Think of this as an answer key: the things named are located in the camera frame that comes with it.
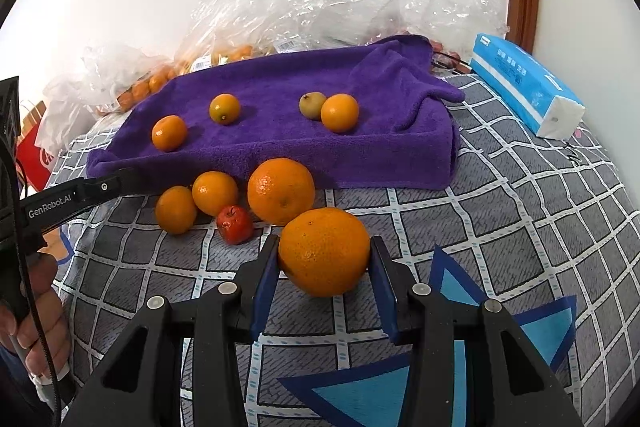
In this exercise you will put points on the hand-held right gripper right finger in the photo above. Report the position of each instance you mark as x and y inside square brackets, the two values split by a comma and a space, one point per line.
[382, 287]

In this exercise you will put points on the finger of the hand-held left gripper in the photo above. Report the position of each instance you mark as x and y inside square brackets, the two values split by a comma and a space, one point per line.
[120, 184]

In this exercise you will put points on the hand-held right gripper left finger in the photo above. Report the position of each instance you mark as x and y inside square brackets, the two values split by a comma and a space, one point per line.
[265, 287]

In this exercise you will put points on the large orange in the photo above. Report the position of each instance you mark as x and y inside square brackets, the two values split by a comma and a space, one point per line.
[281, 191]
[324, 252]

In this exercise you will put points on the small red apple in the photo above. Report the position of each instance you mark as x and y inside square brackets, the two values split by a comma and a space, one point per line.
[234, 225]

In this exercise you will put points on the yellowish small orange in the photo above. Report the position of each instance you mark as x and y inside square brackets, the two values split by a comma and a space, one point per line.
[224, 108]

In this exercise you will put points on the purple towel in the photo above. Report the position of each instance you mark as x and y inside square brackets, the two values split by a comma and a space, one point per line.
[300, 147]

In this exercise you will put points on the small green plum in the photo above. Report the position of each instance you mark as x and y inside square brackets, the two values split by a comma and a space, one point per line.
[310, 105]

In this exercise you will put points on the person's left hand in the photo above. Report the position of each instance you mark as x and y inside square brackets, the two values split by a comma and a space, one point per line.
[50, 307]

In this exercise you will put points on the red paper bag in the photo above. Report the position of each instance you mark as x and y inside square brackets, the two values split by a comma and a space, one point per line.
[37, 157]

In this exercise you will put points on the white plastic bag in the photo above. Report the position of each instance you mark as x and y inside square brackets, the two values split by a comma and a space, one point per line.
[62, 112]

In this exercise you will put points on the grey checkered star blanket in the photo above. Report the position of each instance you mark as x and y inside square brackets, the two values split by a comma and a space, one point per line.
[500, 187]

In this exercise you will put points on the labelled clear bag of oranges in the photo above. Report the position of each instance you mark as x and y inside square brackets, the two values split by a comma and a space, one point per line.
[230, 49]

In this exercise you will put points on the blue tissue pack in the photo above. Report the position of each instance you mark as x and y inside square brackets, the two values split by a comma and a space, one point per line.
[520, 82]

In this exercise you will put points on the clear bag of red fruit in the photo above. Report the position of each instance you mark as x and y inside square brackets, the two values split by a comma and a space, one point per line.
[450, 7]

